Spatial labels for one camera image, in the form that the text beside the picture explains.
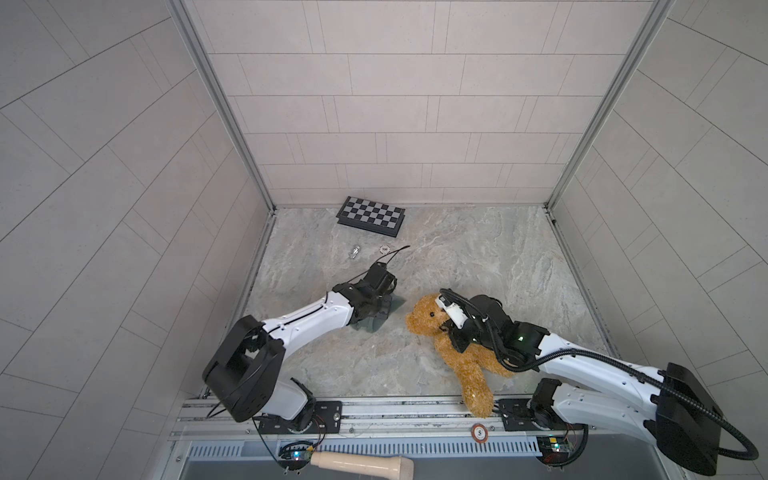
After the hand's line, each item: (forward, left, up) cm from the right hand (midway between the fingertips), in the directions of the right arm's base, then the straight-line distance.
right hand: (437, 328), depth 78 cm
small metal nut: (+33, +14, -7) cm, 36 cm away
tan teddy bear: (-11, -7, +2) cm, 13 cm away
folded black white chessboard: (+45, +18, -2) cm, 48 cm away
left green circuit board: (-25, +35, -5) cm, 43 cm away
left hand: (+10, +13, -3) cm, 17 cm away
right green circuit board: (-27, -24, -9) cm, 37 cm away
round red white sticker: (-23, -7, -8) cm, 25 cm away
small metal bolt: (+31, +23, -4) cm, 39 cm away
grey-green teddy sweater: (+3, +14, +6) cm, 16 cm away
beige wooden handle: (-28, +12, -3) cm, 31 cm away
